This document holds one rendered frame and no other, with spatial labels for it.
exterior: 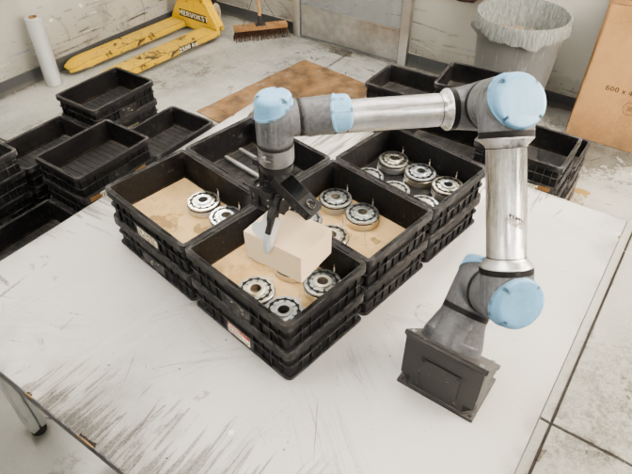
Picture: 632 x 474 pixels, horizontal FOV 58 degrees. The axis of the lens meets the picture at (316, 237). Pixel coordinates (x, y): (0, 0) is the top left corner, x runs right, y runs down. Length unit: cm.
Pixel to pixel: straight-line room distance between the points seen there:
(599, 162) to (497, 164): 268
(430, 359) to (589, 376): 131
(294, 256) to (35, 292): 95
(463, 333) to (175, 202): 100
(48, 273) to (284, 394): 87
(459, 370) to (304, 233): 48
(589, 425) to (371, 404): 119
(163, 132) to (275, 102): 211
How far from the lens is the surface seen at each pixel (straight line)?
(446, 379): 145
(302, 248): 126
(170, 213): 186
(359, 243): 171
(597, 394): 261
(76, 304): 185
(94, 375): 166
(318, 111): 114
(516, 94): 124
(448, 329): 141
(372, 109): 129
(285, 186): 120
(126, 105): 315
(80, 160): 287
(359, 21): 482
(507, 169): 126
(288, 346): 143
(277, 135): 113
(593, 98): 407
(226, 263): 166
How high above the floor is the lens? 197
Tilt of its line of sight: 41 degrees down
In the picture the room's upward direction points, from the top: straight up
